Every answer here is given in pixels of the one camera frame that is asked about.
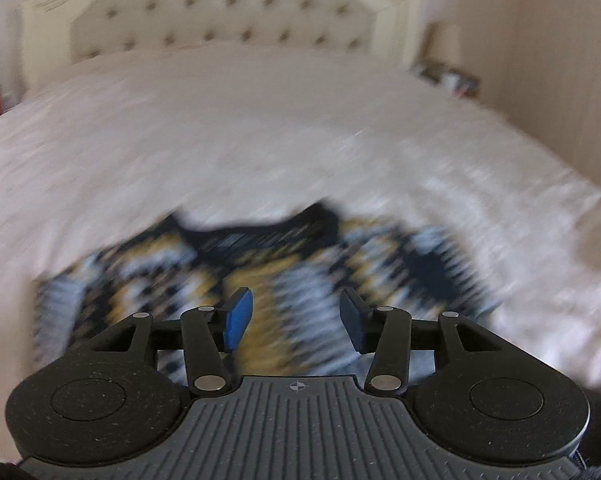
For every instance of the colourful boxes beside bed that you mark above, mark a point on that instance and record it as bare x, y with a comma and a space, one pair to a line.
448, 79

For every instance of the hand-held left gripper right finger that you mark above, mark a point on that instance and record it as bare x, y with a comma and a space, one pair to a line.
353, 317

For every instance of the white fuzzy bed blanket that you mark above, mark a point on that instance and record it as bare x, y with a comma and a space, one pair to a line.
290, 130

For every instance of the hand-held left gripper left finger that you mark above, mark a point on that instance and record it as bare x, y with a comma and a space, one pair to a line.
238, 316

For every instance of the cream tufted headboard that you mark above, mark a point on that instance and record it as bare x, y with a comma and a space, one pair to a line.
220, 5

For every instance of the zigzag patterned knit sweater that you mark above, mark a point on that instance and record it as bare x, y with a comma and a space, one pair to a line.
290, 270

